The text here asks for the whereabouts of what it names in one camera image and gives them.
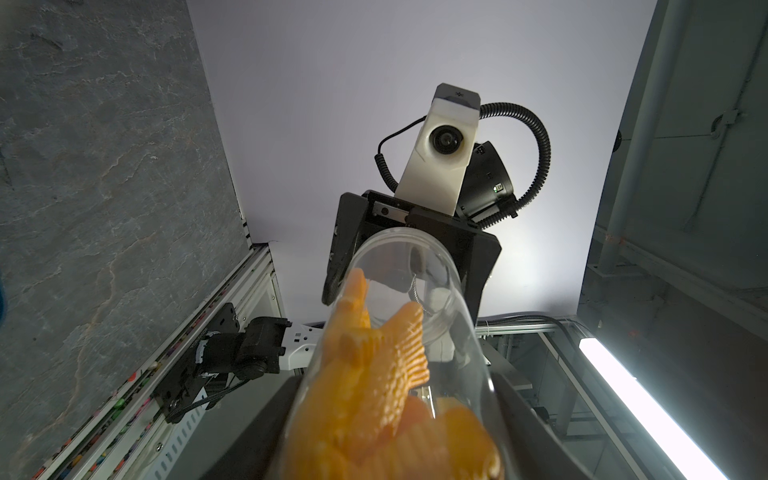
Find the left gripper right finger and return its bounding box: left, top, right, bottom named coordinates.
left=494, top=373, right=593, bottom=480

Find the orange cookie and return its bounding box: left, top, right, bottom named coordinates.
left=321, top=268, right=371, bottom=366
left=340, top=302, right=430, bottom=460

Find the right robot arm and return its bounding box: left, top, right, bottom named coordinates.
left=322, top=102, right=552, bottom=321

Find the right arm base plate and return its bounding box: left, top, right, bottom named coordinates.
left=152, top=302, right=292, bottom=424

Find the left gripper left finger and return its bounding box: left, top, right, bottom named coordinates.
left=202, top=375, right=303, bottom=480

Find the clear jar with cookies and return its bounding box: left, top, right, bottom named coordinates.
left=270, top=227, right=522, bottom=479

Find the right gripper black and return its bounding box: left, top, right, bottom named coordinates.
left=322, top=190, right=502, bottom=322

